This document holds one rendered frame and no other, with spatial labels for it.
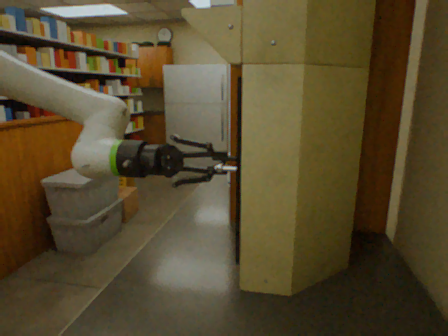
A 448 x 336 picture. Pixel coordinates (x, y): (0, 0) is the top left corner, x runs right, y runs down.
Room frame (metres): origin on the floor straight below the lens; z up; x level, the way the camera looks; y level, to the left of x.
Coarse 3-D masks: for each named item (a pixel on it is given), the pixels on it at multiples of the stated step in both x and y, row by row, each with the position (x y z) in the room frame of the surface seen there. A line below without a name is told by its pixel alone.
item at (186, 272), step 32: (224, 192) 1.29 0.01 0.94; (192, 224) 0.96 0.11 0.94; (224, 224) 0.96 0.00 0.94; (160, 256) 0.75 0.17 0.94; (192, 256) 0.75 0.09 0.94; (224, 256) 0.75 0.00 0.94; (352, 256) 0.75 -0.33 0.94; (384, 256) 0.75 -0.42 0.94; (128, 288) 0.61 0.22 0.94; (160, 288) 0.61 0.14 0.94; (192, 288) 0.61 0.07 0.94; (224, 288) 0.61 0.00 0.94; (320, 288) 0.61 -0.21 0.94; (352, 288) 0.61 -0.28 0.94; (384, 288) 0.61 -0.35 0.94; (416, 288) 0.61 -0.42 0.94; (96, 320) 0.51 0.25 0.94; (128, 320) 0.51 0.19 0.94; (160, 320) 0.51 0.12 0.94; (192, 320) 0.51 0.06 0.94; (224, 320) 0.51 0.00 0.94; (256, 320) 0.51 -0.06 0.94; (288, 320) 0.51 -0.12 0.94; (320, 320) 0.51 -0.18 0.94; (352, 320) 0.51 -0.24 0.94; (384, 320) 0.51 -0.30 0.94; (416, 320) 0.51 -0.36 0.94
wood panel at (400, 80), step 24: (240, 0) 0.98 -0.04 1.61; (384, 0) 0.91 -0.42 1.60; (408, 0) 0.90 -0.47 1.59; (384, 24) 0.90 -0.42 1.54; (408, 24) 0.89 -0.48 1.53; (384, 48) 0.90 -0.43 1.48; (408, 48) 0.89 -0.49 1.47; (240, 72) 0.98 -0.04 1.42; (384, 72) 0.90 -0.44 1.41; (384, 96) 0.90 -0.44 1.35; (384, 120) 0.90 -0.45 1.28; (384, 144) 0.90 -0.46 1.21; (360, 168) 0.91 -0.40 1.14; (384, 168) 0.90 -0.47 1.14; (360, 192) 0.91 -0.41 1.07; (384, 192) 0.89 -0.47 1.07; (360, 216) 0.91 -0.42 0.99; (384, 216) 0.89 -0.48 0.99
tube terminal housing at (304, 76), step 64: (256, 0) 0.60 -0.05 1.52; (320, 0) 0.60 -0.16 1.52; (256, 64) 0.60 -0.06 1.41; (320, 64) 0.61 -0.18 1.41; (256, 128) 0.60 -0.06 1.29; (320, 128) 0.61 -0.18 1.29; (256, 192) 0.60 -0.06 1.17; (320, 192) 0.62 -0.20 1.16; (256, 256) 0.60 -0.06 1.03; (320, 256) 0.63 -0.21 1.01
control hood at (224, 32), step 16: (192, 16) 0.62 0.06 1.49; (208, 16) 0.62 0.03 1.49; (224, 16) 0.61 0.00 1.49; (240, 16) 0.61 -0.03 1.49; (208, 32) 0.62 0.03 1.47; (224, 32) 0.61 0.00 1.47; (240, 32) 0.60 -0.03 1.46; (224, 48) 0.61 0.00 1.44; (240, 48) 0.60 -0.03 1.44; (240, 64) 0.61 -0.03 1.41
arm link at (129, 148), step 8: (120, 144) 0.75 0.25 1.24; (128, 144) 0.74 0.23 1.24; (136, 144) 0.74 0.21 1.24; (144, 144) 0.76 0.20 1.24; (120, 152) 0.73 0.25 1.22; (128, 152) 0.72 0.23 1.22; (136, 152) 0.72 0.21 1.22; (120, 160) 0.72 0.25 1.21; (128, 160) 0.71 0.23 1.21; (136, 160) 0.72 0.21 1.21; (120, 168) 0.72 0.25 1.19; (128, 168) 0.72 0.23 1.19; (136, 168) 0.72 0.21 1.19; (128, 176) 0.74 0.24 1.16; (136, 176) 0.73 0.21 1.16; (144, 176) 0.75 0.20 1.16
